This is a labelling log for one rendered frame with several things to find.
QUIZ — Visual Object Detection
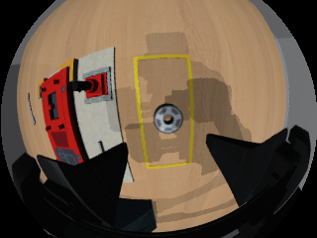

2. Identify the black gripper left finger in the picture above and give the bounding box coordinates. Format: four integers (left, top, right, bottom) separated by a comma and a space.
37, 142, 128, 227

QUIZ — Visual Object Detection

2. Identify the yellow rectangular outline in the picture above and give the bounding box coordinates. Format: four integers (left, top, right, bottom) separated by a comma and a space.
134, 55, 194, 170

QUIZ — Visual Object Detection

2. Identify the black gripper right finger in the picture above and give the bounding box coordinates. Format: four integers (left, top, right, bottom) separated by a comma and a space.
206, 128, 288, 206

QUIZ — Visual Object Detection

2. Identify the grey wheel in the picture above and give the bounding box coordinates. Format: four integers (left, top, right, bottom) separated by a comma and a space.
154, 103, 182, 134

